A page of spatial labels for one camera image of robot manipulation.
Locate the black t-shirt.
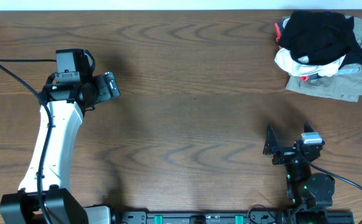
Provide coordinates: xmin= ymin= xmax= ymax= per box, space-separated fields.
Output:
xmin=278 ymin=11 xmax=362 ymax=66

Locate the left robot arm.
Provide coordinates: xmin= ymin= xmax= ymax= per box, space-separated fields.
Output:
xmin=0 ymin=49 xmax=120 ymax=223

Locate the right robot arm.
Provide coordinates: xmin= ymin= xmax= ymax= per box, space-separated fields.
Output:
xmin=263 ymin=123 xmax=335 ymax=223

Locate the olive khaki garment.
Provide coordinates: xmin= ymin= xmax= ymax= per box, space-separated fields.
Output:
xmin=283 ymin=16 xmax=362 ymax=102

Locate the white printed t-shirt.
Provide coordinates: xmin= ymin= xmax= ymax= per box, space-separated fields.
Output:
xmin=274 ymin=49 xmax=346 ymax=77

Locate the light blue garment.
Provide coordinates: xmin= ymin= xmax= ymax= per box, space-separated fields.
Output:
xmin=336 ymin=63 xmax=362 ymax=75

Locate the red and grey garment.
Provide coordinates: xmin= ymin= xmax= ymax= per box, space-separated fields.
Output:
xmin=274 ymin=22 xmax=284 ymax=42

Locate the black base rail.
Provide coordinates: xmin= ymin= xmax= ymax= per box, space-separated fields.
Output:
xmin=112 ymin=210 xmax=355 ymax=224

